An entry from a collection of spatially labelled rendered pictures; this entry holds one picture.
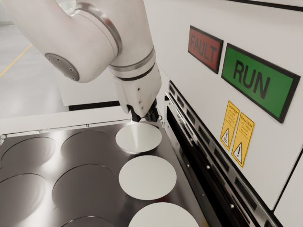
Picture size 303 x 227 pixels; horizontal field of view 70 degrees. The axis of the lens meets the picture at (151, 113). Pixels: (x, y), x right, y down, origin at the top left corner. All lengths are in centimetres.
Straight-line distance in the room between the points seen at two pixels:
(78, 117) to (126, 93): 37
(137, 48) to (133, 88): 7
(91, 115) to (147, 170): 37
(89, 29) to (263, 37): 19
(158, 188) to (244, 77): 22
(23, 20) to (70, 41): 5
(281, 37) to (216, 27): 12
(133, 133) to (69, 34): 29
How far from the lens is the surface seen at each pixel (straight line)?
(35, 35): 27
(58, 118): 74
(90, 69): 27
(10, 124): 78
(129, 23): 30
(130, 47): 32
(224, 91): 32
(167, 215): 35
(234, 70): 29
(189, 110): 44
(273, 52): 25
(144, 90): 39
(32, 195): 42
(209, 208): 41
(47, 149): 49
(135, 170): 40
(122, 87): 37
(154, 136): 48
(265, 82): 25
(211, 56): 34
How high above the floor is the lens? 119
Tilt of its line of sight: 32 degrees down
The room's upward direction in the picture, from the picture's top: straight up
